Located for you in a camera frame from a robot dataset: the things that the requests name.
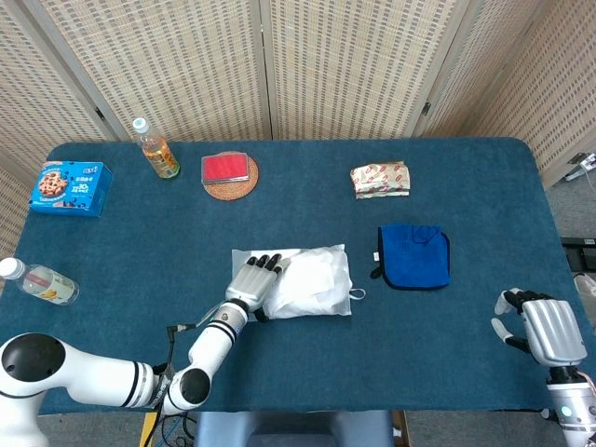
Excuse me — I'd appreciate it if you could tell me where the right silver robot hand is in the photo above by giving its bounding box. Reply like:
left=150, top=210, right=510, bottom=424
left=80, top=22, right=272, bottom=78
left=490, top=287, right=589, bottom=369

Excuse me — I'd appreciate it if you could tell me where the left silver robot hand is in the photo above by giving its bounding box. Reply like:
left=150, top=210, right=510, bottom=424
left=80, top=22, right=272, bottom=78
left=224, top=253, right=292, bottom=323

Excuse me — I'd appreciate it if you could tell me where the white cloth garment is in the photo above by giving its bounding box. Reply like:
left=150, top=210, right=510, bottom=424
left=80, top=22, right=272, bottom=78
left=264, top=249, right=353, bottom=319

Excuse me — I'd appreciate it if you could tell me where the translucent white plastic bag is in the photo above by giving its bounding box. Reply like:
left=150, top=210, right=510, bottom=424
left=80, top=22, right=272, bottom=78
left=231, top=243, right=367, bottom=323

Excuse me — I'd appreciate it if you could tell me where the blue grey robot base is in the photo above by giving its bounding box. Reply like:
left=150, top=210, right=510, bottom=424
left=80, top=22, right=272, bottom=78
left=193, top=410, right=397, bottom=447

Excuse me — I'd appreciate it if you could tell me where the white crumpled floor item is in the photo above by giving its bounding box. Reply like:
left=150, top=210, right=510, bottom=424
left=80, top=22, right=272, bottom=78
left=575, top=273, right=596, bottom=299

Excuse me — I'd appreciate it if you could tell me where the black floor device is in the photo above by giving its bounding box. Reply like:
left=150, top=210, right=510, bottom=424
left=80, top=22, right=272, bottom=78
left=561, top=237, right=596, bottom=271

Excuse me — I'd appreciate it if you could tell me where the round cork coaster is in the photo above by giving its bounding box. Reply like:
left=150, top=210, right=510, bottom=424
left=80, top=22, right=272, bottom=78
left=203, top=151, right=260, bottom=202

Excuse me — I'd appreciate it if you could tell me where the dark blue table cover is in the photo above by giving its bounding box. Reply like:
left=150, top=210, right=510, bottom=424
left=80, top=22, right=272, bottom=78
left=0, top=137, right=596, bottom=415

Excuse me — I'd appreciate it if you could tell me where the red card case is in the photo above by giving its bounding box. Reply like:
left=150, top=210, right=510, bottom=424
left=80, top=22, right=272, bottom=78
left=200, top=151, right=251, bottom=184

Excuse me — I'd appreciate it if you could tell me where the orange drink bottle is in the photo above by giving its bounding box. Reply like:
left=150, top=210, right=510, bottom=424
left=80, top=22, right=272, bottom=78
left=131, top=117, right=182, bottom=180

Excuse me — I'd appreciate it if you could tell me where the blue folded towel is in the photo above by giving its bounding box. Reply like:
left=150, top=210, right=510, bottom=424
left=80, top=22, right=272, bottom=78
left=370, top=223, right=452, bottom=291

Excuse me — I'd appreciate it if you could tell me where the foil wrapped burger packet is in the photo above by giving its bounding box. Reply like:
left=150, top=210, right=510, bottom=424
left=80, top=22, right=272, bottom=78
left=349, top=160, right=412, bottom=200

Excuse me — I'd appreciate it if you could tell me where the white power strip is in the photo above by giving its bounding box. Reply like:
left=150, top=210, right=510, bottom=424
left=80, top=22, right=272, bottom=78
left=565, top=152, right=596, bottom=183

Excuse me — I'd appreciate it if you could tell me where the blue cookie box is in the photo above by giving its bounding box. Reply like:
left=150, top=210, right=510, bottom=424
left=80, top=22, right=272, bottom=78
left=28, top=160, right=114, bottom=219

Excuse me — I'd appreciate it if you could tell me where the clear water bottle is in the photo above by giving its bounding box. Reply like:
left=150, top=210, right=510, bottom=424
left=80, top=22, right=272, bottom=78
left=0, top=257, right=80, bottom=306

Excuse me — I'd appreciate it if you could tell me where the woven folding screen panel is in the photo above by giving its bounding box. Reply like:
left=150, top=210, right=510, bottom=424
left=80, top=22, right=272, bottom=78
left=0, top=0, right=127, bottom=290
left=259, top=0, right=471, bottom=141
left=22, top=0, right=274, bottom=142
left=413, top=0, right=596, bottom=187

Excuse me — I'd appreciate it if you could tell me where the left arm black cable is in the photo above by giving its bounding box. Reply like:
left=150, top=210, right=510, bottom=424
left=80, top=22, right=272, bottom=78
left=153, top=322, right=197, bottom=420

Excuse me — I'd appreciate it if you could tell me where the floor cable bundle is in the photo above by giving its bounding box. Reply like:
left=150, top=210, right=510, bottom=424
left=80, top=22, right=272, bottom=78
left=157, top=412, right=199, bottom=447

